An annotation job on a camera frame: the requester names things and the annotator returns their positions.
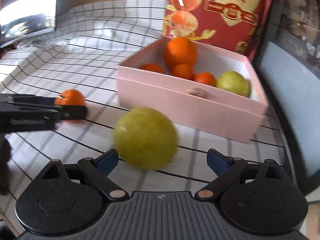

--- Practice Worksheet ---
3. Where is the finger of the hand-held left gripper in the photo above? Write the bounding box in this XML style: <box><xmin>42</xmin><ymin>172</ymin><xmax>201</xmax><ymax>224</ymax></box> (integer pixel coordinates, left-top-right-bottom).
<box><xmin>45</xmin><ymin>105</ymin><xmax>88</xmax><ymax>121</ymax></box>
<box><xmin>0</xmin><ymin>94</ymin><xmax>63</xmax><ymax>105</ymax></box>

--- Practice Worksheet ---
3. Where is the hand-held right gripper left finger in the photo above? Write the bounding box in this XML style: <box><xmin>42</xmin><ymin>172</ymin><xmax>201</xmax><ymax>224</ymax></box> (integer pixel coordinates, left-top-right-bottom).
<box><xmin>37</xmin><ymin>148</ymin><xmax>128</xmax><ymax>202</ymax></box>

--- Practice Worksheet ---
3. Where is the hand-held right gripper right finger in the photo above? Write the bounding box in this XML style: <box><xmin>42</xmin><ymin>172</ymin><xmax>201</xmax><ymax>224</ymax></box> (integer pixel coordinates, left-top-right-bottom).
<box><xmin>195</xmin><ymin>148</ymin><xmax>290</xmax><ymax>202</ymax></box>

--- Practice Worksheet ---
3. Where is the small tangerine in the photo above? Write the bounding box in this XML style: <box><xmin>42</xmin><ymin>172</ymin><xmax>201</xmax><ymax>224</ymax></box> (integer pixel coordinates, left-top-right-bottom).
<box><xmin>171</xmin><ymin>64</ymin><xmax>195</xmax><ymax>80</ymax></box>
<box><xmin>194</xmin><ymin>72</ymin><xmax>217</xmax><ymax>87</ymax></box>
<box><xmin>139</xmin><ymin>63</ymin><xmax>165</xmax><ymax>74</ymax></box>
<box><xmin>54</xmin><ymin>89</ymin><xmax>86</xmax><ymax>123</ymax></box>

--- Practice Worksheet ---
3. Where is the yellow-green lemon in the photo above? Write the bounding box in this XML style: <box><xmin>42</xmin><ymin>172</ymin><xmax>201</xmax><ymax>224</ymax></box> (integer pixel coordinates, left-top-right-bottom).
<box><xmin>216</xmin><ymin>70</ymin><xmax>251</xmax><ymax>98</ymax></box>
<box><xmin>114</xmin><ymin>107</ymin><xmax>178</xmax><ymax>170</ymax></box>

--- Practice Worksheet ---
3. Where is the pink cardboard box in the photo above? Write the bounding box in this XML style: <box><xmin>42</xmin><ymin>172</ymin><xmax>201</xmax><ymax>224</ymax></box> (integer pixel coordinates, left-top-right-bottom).
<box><xmin>115</xmin><ymin>36</ymin><xmax>270</xmax><ymax>144</ymax></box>

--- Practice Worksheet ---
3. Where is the large orange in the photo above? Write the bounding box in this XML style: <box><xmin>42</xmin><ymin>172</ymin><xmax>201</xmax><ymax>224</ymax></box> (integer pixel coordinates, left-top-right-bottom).
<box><xmin>164</xmin><ymin>37</ymin><xmax>197</xmax><ymax>68</ymax></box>

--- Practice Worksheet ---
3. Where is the white black-checked tablecloth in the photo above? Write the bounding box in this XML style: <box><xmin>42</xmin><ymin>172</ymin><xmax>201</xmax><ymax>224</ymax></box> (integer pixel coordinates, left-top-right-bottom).
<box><xmin>0</xmin><ymin>0</ymin><xmax>309</xmax><ymax>240</ymax></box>

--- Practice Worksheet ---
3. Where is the dark computer monitor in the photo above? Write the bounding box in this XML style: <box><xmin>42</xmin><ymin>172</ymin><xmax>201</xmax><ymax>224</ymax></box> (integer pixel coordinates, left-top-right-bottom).
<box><xmin>0</xmin><ymin>0</ymin><xmax>75</xmax><ymax>49</ymax></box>

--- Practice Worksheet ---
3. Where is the red printed snack bag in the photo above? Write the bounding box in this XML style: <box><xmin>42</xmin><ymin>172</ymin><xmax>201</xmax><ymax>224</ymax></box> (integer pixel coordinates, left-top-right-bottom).
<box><xmin>162</xmin><ymin>0</ymin><xmax>277</xmax><ymax>58</ymax></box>

